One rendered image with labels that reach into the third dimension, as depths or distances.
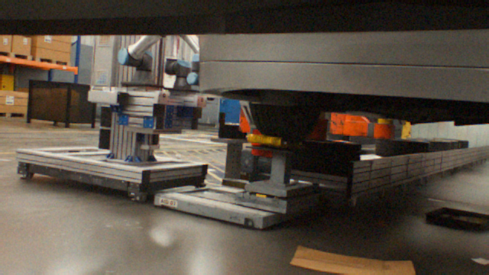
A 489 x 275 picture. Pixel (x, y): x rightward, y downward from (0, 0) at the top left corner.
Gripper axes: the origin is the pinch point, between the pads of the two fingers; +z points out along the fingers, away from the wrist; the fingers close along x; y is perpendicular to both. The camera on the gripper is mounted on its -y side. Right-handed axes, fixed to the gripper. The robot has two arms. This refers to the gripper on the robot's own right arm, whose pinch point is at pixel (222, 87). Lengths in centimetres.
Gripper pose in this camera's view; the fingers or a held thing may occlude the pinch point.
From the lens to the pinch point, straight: 339.0
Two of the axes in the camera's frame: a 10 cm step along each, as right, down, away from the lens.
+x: -8.6, -1.1, 5.1
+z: 5.1, 0.0, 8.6
